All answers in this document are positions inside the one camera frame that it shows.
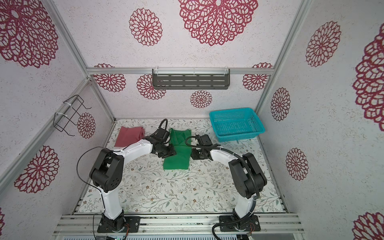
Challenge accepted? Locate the green tank top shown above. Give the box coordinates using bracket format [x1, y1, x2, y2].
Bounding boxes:
[163, 129, 192, 170]

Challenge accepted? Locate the pink tank top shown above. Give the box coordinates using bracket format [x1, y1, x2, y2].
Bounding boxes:
[115, 127, 145, 148]

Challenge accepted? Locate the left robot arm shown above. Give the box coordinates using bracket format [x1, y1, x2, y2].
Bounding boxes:
[90, 128, 176, 233]

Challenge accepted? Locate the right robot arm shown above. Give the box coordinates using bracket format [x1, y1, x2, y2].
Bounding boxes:
[185, 135, 268, 226]

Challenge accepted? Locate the teal plastic basket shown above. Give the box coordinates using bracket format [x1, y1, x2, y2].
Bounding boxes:
[209, 108, 266, 143]

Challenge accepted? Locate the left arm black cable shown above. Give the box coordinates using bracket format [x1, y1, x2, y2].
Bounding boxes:
[76, 118, 169, 240]

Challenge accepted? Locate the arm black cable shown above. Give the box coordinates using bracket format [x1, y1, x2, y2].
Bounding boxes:
[184, 135, 262, 240]
[76, 118, 169, 240]

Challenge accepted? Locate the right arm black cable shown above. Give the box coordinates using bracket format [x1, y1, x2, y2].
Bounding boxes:
[184, 135, 262, 240]

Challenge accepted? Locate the grey wall shelf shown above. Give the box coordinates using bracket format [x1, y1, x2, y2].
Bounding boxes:
[152, 69, 231, 90]

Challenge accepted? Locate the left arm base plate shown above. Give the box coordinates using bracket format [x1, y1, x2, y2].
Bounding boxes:
[97, 215, 141, 233]

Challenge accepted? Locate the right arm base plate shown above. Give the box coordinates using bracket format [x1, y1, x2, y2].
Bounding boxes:
[219, 214, 261, 232]

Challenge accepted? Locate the black wire wall rack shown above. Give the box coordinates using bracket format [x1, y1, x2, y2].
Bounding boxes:
[53, 95, 92, 137]

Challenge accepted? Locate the aluminium front rail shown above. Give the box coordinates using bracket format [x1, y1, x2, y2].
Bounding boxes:
[53, 213, 305, 236]

